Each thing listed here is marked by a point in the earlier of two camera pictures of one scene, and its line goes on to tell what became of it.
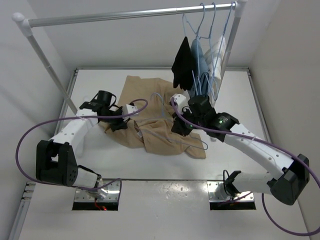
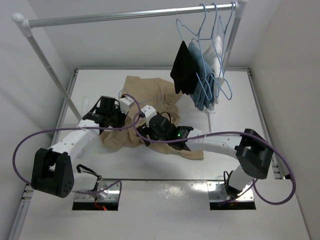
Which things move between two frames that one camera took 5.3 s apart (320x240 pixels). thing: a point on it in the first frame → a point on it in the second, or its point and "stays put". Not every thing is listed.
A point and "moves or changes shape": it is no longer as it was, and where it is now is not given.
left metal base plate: x=113 y=188 stays put
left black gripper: x=121 y=124 stays put
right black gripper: x=178 y=126 → x=144 y=131
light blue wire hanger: x=163 y=117 moves or changes shape
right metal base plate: x=217 y=192 stays put
